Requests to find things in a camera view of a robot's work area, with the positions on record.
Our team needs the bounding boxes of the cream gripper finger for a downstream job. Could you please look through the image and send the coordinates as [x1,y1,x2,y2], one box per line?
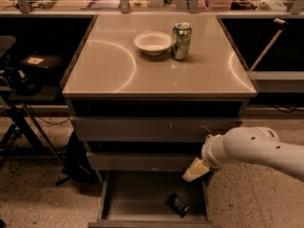
[182,173,197,182]

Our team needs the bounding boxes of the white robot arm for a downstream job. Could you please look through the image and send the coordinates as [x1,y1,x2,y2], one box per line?
[182,127,304,181]

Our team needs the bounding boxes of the grey bottom drawer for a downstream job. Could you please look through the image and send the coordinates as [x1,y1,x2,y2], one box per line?
[88,171,221,228]

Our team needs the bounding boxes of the grey drawer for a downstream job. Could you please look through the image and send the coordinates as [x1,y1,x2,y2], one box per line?
[71,100,243,143]
[86,142,203,172]
[88,171,221,228]

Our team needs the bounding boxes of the grey drawer cabinet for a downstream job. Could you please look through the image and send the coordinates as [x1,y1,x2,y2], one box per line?
[60,12,260,228]

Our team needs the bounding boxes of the grey middle drawer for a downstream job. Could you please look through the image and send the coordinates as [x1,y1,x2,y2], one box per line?
[86,142,203,172]

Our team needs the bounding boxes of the grey top drawer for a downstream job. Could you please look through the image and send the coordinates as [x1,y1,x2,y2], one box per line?
[71,100,243,143]

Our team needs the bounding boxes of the green soda can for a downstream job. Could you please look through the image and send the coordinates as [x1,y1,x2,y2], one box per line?
[171,22,192,61]

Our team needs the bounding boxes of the white paper bowl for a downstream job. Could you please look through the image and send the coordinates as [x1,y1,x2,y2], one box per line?
[134,31,171,56]

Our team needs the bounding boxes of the white stick with tip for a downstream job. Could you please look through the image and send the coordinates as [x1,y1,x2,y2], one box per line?
[250,18,289,71]

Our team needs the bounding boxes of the black box with label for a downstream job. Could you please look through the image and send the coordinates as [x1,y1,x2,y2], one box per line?
[20,53,67,74]

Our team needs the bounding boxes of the black headphones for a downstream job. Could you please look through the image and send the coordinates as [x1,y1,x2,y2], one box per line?
[15,70,41,96]

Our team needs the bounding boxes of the black side stand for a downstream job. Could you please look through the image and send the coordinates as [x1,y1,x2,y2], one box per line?
[0,34,66,166]

